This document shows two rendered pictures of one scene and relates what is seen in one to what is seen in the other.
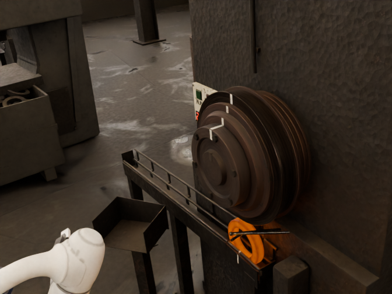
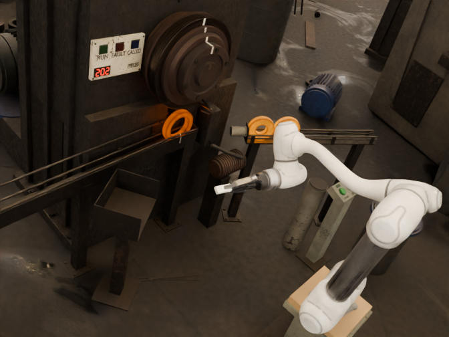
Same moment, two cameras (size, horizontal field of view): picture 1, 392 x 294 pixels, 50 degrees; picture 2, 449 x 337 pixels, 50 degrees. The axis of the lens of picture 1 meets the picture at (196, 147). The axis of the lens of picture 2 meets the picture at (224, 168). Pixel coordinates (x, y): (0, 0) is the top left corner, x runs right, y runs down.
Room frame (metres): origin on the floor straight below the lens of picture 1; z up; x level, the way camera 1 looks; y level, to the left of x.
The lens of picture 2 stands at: (1.83, 1.85, 2.13)
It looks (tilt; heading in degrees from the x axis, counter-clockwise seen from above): 37 degrees down; 245
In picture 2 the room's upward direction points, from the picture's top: 16 degrees clockwise
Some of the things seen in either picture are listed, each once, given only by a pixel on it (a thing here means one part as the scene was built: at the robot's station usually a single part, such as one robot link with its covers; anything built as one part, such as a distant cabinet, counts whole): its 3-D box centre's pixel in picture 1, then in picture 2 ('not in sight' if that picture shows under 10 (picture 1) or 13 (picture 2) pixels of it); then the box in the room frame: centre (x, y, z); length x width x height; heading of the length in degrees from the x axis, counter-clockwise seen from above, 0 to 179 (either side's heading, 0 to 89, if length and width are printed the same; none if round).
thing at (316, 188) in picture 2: not in sight; (304, 214); (0.40, 0.04, 0.26); 0.12 x 0.12 x 0.52
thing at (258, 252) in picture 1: (245, 241); (178, 125); (1.24, -0.15, 0.75); 0.18 x 0.03 x 0.18; 30
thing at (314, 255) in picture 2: not in sight; (331, 223); (0.29, 0.16, 0.31); 0.24 x 0.16 x 0.62; 29
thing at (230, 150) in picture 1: (218, 165); (204, 72); (1.19, -0.07, 1.11); 0.28 x 0.06 x 0.28; 29
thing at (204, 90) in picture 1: (212, 110); (117, 56); (1.59, -0.08, 1.15); 0.26 x 0.02 x 0.18; 29
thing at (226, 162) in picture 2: not in sight; (220, 188); (0.89, -0.20, 0.27); 0.22 x 0.13 x 0.53; 29
